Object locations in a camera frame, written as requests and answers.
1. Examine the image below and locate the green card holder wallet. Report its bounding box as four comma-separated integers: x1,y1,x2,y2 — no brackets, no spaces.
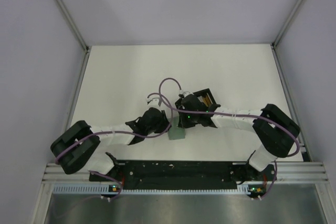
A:
168,117,186,141

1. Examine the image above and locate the black card box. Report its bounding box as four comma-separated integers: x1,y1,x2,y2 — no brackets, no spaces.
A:
193,88,216,107

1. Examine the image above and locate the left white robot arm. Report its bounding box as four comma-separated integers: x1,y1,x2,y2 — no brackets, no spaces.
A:
50,108,171,180

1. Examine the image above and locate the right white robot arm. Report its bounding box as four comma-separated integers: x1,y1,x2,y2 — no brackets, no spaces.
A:
175,93,301,180

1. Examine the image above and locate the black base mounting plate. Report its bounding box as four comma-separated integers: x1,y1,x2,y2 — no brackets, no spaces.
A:
89,158,275,190

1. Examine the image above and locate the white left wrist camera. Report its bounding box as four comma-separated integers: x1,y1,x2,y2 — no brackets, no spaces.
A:
146,97,162,111

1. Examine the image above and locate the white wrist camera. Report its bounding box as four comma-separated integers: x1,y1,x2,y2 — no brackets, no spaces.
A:
146,97,162,111
178,90,193,99

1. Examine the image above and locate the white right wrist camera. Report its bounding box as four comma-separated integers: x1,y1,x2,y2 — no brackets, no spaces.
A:
178,90,193,99

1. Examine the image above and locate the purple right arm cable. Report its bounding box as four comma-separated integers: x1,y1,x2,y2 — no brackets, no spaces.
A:
159,78,301,196

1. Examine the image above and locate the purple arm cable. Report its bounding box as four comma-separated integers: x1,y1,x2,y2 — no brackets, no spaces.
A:
54,92,171,198
159,78,301,196

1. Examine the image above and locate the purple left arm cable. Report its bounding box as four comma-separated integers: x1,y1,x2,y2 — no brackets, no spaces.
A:
54,92,171,198

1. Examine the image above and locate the right aluminium corner post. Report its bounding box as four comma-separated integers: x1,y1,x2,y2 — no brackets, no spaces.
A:
271,0,325,48

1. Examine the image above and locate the aluminium corner post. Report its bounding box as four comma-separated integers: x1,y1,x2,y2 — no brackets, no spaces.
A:
271,0,325,48
54,0,89,52

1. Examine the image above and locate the grey slotted cable duct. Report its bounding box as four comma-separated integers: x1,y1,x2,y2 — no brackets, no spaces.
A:
52,184,251,195

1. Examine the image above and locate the aluminium front frame rail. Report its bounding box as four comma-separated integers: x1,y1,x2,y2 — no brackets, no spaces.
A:
42,162,329,184

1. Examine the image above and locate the left aluminium corner post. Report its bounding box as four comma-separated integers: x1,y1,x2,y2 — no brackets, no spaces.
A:
54,0,89,52

